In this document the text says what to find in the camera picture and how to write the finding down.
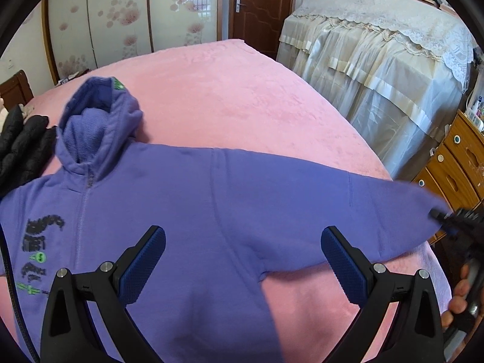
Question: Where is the black cable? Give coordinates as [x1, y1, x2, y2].
[0, 223, 41, 363]

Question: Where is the black puffer jacket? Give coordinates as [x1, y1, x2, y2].
[1, 105, 57, 198]

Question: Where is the yellow wooden drawer cabinet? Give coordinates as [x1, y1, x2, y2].
[411, 109, 484, 246]

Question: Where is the cream lace covered furniture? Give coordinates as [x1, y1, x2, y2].
[277, 0, 475, 180]

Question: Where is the pink bed blanket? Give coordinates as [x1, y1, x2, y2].
[34, 40, 450, 362]

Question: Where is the dark wooden headboard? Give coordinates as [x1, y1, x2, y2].
[0, 70, 34, 111]

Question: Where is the floral sliding wardrobe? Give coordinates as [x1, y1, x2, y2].
[41, 0, 222, 83]

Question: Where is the brown wooden door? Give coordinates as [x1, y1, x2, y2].
[228, 0, 294, 59]

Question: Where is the purple zip hoodie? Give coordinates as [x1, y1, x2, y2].
[1, 77, 445, 362]

